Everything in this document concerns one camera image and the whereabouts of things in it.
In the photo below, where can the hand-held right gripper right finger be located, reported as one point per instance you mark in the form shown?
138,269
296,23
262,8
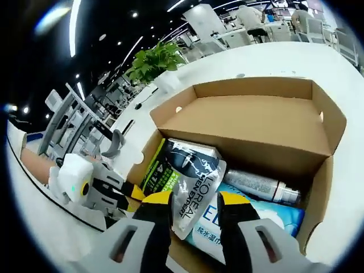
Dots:
273,247

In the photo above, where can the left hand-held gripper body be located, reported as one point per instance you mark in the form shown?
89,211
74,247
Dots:
71,176

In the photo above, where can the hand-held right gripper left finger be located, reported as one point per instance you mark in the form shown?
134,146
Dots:
128,247

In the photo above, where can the light blue wet wipes pack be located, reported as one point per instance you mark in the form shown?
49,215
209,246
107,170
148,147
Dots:
284,216

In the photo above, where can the green black packet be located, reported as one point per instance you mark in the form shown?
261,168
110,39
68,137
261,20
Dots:
157,177

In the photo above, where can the silver spray bottle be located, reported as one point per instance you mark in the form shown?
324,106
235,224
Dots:
256,183

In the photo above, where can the black silver soft pouch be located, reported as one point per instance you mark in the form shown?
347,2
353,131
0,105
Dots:
196,182

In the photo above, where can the brown cardboard shoe box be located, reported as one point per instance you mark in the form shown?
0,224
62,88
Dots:
256,119

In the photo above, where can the grey curved stand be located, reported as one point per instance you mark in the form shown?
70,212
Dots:
113,145

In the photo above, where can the black notebook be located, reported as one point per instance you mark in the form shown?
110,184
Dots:
128,127

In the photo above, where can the grey metal rack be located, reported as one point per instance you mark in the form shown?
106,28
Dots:
61,113

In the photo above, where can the small black device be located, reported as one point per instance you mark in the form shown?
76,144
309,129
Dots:
138,106

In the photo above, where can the green potted plant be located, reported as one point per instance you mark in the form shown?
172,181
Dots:
153,61

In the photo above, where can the long ceiling light strip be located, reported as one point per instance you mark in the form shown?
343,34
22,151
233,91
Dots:
74,28

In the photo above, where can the white mesh office chair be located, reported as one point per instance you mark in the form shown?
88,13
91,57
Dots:
210,47
348,45
314,28

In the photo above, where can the white square pillar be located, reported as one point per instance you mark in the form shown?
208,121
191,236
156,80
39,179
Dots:
202,20

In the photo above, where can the black stool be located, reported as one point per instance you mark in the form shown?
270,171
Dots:
257,34

